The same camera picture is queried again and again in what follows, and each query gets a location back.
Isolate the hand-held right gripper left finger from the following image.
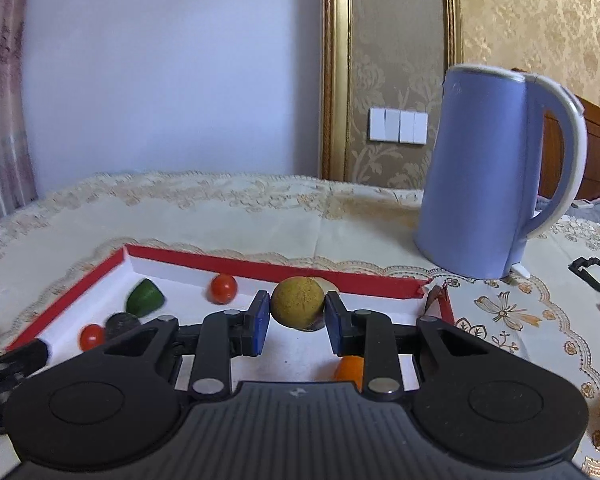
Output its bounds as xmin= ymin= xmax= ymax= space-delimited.
xmin=85 ymin=290 xmax=272 ymax=402

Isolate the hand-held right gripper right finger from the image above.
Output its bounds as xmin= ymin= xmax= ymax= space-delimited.
xmin=324 ymin=291 xmax=506 ymax=402

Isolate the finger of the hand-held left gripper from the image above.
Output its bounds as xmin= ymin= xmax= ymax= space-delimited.
xmin=0 ymin=339 xmax=49 ymax=436

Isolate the kiwi fruit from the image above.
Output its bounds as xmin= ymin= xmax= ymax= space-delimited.
xmin=271 ymin=276 xmax=327 ymax=331

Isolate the orange tomato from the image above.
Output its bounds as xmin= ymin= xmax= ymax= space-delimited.
xmin=332 ymin=355 xmax=365 ymax=391

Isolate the red cherry tomato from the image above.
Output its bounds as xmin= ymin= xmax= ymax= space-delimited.
xmin=79 ymin=324 xmax=106 ymax=352
xmin=210 ymin=274 xmax=238 ymax=304

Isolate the red cardboard box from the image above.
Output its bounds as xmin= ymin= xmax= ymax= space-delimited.
xmin=5 ymin=244 xmax=456 ymax=395

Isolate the small dark sugarcane piece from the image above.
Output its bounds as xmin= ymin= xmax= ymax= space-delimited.
xmin=105 ymin=312 xmax=142 ymax=341

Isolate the green cucumber piece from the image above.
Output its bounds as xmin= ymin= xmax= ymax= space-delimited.
xmin=126 ymin=279 xmax=165 ymax=317

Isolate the blue electric kettle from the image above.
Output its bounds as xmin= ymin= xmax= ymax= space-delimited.
xmin=414 ymin=64 xmax=588 ymax=281

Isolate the pink patterned curtain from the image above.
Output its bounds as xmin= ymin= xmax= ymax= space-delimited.
xmin=0 ymin=0 xmax=38 ymax=226

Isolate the black tool with red ball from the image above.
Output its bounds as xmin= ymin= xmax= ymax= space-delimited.
xmin=569 ymin=256 xmax=600 ymax=317

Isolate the white wall switch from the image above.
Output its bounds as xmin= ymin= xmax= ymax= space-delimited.
xmin=369 ymin=107 xmax=428 ymax=146

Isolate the gold wall frame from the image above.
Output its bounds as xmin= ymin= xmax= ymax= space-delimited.
xmin=321 ymin=0 xmax=463 ymax=183

